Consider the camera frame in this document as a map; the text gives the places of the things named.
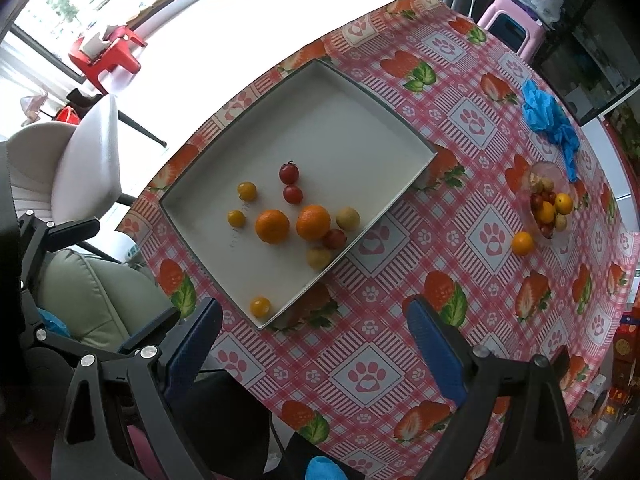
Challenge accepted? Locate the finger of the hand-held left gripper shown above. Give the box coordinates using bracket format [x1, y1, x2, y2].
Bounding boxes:
[19, 211, 102, 253]
[31, 306, 182, 359]

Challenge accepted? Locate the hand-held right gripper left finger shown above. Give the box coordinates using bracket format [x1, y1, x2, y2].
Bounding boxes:
[50, 297, 224, 480]

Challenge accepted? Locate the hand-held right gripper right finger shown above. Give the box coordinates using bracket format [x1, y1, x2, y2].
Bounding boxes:
[404, 295, 581, 480]

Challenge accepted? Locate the clear glass bowl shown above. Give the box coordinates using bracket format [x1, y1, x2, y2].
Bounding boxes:
[522, 160, 581, 246]

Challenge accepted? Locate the white tray with grey rim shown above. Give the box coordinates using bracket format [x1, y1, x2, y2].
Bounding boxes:
[159, 59, 437, 331]

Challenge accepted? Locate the person's right hand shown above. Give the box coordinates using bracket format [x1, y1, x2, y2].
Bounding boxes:
[305, 455, 346, 480]

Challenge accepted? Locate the pale green cushioned seat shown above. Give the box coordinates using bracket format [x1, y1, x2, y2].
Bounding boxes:
[35, 247, 173, 351]

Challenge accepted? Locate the white chair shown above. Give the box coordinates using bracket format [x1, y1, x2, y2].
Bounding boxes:
[7, 94, 123, 223]

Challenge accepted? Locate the black chair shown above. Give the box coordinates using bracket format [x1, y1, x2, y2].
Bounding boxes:
[190, 370, 273, 476]

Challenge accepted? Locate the pink strawberry print tablecloth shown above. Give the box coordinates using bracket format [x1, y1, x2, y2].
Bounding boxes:
[116, 0, 633, 480]

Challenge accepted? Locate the red plastic chair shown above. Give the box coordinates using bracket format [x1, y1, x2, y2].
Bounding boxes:
[67, 25, 148, 95]

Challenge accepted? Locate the stack of red boxes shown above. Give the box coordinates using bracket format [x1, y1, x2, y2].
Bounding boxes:
[607, 305, 640, 401]

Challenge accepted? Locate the blue plastic bag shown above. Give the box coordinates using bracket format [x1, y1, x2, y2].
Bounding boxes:
[521, 79, 581, 183]

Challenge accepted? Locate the dark glass cabinet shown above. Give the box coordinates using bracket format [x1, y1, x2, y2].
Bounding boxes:
[535, 0, 640, 126]

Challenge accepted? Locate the pink plastic stool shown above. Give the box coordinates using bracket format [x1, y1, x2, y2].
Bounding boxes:
[476, 0, 551, 58]

